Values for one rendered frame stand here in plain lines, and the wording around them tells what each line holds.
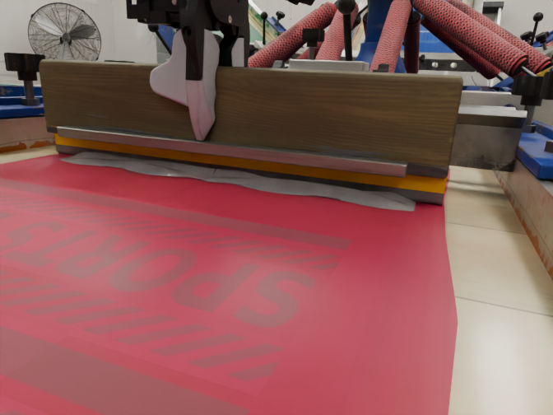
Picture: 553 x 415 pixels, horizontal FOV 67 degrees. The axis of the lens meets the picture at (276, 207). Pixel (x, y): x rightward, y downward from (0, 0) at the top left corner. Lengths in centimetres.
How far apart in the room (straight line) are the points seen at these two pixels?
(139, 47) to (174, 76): 543
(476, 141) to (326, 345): 29
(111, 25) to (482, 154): 578
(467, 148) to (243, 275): 27
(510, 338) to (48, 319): 18
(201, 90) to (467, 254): 24
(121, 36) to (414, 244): 581
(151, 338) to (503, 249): 21
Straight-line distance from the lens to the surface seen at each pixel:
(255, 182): 37
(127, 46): 594
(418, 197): 36
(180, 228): 27
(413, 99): 34
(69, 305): 20
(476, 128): 41
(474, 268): 25
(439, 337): 18
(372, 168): 33
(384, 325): 18
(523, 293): 23
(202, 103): 37
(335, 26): 104
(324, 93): 35
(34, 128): 58
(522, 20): 463
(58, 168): 46
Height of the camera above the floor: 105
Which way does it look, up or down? 17 degrees down
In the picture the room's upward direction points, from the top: 3 degrees clockwise
